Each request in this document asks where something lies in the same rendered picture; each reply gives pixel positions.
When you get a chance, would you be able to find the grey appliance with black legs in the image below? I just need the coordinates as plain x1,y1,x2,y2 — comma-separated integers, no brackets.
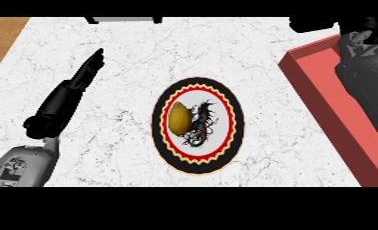
83,17,164,25

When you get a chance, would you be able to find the black red patterned plate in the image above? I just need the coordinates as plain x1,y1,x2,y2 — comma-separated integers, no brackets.
151,76,247,176

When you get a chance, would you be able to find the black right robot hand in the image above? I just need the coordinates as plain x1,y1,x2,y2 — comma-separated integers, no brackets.
339,17,378,37

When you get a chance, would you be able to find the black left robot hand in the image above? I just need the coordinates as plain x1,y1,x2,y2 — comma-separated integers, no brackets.
23,47,107,140

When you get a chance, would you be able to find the yellow sweet potato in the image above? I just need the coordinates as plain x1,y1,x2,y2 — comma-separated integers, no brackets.
167,101,194,136

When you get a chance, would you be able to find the red cardboard box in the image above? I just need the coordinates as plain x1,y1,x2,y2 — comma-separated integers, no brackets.
278,33,378,188

